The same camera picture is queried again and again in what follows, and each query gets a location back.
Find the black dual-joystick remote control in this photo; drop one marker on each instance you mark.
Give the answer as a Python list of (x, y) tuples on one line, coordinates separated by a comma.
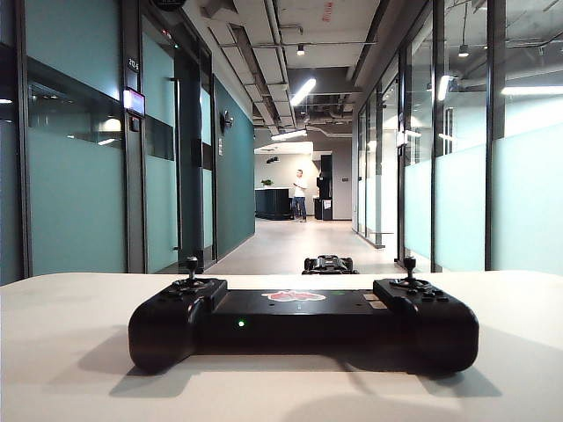
[(308, 321)]

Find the black quadruped robot dog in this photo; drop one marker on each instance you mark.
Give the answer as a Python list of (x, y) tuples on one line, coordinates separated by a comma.
[(330, 265)]

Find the black door card reader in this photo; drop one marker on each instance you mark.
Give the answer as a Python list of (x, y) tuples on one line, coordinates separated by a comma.
[(135, 124)]

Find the room number door sign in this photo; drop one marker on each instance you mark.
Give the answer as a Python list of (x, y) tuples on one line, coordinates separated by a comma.
[(133, 63)]

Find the dark reception counter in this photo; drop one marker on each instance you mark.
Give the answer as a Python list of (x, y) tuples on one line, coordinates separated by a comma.
[(272, 203)]

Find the person in white shirt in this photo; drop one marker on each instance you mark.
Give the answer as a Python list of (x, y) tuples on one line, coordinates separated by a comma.
[(300, 189)]

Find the green potted plant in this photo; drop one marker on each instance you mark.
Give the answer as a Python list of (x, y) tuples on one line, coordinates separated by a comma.
[(267, 182)]

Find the short linear ceiling light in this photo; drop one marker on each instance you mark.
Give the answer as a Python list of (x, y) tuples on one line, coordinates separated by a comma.
[(289, 135)]

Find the long linear ceiling light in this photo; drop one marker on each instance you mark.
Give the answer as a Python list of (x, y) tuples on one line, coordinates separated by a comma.
[(303, 91)]

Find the black ceiling spot light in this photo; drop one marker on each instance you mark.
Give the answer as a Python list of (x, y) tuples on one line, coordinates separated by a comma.
[(300, 49)]

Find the glowing room display panel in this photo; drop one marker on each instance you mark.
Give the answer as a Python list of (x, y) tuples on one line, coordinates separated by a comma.
[(134, 102)]

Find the black pendant lamp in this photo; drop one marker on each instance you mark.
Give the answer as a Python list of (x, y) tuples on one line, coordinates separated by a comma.
[(463, 51)]

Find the black wall ornament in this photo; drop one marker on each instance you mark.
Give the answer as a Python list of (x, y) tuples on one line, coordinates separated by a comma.
[(226, 121)]

